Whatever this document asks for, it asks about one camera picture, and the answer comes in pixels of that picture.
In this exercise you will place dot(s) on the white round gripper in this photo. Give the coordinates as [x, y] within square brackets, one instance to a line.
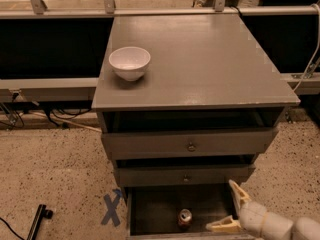
[252, 215]

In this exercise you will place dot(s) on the red coke can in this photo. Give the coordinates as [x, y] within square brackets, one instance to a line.
[185, 218]

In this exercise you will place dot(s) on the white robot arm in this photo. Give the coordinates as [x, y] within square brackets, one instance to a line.
[304, 228]

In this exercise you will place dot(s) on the grey middle drawer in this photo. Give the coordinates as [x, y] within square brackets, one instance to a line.
[182, 175]

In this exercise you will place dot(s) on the brass middle drawer knob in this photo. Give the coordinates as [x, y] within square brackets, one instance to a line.
[186, 178]

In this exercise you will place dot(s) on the brass drawer knob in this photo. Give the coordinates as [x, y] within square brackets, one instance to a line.
[186, 178]
[191, 147]

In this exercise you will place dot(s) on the brass top drawer knob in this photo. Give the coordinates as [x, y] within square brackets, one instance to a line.
[191, 147]

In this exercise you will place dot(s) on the grey open bottom drawer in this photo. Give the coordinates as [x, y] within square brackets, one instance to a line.
[153, 212]

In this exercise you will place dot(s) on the grey wooden drawer cabinet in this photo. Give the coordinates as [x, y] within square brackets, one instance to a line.
[206, 73]

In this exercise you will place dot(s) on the grey top drawer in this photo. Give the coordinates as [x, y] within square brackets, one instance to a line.
[151, 145]

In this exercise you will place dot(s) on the blue tape X mark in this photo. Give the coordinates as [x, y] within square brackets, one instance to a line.
[111, 205]

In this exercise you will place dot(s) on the white ceramic bowl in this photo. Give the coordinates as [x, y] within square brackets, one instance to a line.
[130, 63]

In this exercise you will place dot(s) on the black bar tool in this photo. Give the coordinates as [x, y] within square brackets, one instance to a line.
[42, 213]

